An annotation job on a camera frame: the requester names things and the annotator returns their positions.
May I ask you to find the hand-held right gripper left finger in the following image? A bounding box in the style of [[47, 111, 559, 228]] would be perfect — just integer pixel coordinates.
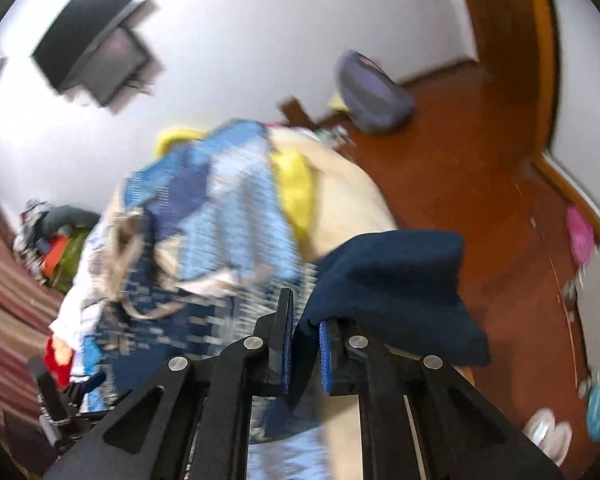
[[42, 287, 296, 480]]

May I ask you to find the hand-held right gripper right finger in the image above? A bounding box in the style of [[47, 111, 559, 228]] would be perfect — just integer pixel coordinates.
[[319, 317, 566, 480]]

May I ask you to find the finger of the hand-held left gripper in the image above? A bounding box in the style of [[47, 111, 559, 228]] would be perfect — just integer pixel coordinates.
[[28, 356, 73, 426]]

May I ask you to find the plain navy cloth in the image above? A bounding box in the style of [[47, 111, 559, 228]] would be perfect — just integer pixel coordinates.
[[265, 230, 492, 443]]

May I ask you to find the red cloth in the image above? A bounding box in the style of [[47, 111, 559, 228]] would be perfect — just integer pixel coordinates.
[[44, 336, 77, 387]]

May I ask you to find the red striped blanket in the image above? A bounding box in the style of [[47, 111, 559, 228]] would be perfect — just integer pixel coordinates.
[[0, 167, 67, 433]]

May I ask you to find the orange cloth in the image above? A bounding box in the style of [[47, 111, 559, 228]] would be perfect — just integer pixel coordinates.
[[39, 237, 74, 282]]

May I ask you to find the green cloth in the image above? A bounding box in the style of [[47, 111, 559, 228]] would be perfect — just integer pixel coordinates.
[[52, 226, 97, 294]]

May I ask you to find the black white patterned cloth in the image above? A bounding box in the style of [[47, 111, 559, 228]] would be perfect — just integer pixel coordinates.
[[12, 199, 56, 273]]

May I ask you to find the blue patchwork bedspread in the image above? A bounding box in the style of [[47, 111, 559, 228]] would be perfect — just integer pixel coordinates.
[[80, 119, 326, 480]]

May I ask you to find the beige blanket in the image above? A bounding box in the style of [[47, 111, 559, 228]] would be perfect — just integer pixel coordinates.
[[269, 127, 476, 480]]

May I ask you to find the yellow cloth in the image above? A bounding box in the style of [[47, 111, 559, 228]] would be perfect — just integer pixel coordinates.
[[154, 127, 315, 242]]

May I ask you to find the dark grey cloth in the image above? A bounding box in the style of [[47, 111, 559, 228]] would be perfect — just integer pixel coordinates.
[[42, 204, 102, 232]]

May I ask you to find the white slipper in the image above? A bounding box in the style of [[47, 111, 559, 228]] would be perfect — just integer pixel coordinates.
[[522, 408, 556, 449], [545, 422, 574, 467]]

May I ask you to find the dark wooden chair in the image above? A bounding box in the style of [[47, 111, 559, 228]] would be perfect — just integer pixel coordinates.
[[277, 97, 322, 129]]

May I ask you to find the purple grey backpack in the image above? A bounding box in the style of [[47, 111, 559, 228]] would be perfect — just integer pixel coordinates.
[[335, 50, 415, 135]]

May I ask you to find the pink bag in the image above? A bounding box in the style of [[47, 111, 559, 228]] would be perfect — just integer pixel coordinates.
[[565, 204, 595, 265]]

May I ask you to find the wooden door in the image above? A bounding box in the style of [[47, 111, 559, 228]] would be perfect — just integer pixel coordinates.
[[450, 0, 560, 156]]

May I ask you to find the black wall television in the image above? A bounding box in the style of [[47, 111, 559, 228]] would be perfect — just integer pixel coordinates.
[[30, 0, 162, 109]]

